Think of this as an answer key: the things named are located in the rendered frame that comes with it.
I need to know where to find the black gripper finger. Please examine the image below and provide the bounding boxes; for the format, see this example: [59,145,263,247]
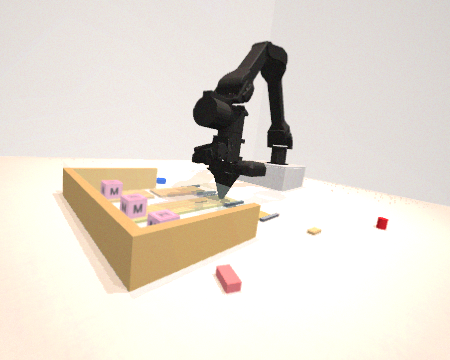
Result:
[206,167,225,184]
[219,171,240,187]

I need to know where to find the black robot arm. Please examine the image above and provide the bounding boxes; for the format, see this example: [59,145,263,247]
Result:
[193,41,293,165]

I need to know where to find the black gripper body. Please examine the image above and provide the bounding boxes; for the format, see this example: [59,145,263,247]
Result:
[209,131,266,177]

